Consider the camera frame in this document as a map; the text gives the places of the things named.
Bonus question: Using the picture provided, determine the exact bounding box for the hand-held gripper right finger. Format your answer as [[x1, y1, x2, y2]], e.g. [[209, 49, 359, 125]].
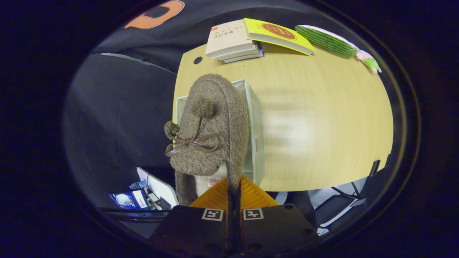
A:
[[237, 175, 320, 255]]

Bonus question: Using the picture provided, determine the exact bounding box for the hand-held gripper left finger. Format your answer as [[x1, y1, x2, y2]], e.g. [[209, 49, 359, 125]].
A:
[[149, 176, 232, 257]]

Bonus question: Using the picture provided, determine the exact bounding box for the cream fabric storage box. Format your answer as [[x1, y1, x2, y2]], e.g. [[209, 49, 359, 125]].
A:
[[175, 79, 266, 186]]

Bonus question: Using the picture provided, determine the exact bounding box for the brown fuzzy shoe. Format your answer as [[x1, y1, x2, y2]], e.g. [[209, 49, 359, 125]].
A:
[[164, 73, 250, 206]]

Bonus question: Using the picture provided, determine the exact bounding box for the white panel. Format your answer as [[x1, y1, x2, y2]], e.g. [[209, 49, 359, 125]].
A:
[[136, 167, 179, 208]]

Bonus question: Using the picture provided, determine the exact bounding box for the blue printed carton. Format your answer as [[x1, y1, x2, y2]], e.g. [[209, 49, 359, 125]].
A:
[[109, 190, 148, 210]]

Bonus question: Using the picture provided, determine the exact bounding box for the black chair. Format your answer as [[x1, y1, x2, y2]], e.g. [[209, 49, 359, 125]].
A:
[[287, 154, 393, 235]]

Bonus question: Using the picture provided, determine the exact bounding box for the black backdrop cloth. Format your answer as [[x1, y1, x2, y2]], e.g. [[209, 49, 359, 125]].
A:
[[65, 0, 323, 208]]

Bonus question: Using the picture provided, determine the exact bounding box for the blue-edged book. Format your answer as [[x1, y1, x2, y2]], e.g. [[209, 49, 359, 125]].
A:
[[222, 41, 265, 64]]

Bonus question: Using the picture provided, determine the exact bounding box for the white paperback book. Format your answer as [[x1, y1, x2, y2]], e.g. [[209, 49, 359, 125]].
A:
[[216, 45, 260, 61]]

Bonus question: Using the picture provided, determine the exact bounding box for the pink and green plush toy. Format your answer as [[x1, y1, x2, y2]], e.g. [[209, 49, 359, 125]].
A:
[[355, 49, 382, 74]]

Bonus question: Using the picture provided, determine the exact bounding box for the yellow book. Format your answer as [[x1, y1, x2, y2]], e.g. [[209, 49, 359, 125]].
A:
[[243, 18, 317, 56]]

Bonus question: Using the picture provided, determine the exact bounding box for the watermelon slice plush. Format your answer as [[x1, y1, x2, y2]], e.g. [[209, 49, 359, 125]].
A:
[[295, 24, 358, 58]]

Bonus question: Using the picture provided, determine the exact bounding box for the beige book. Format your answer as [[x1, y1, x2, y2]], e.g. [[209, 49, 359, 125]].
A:
[[205, 20, 257, 59]]

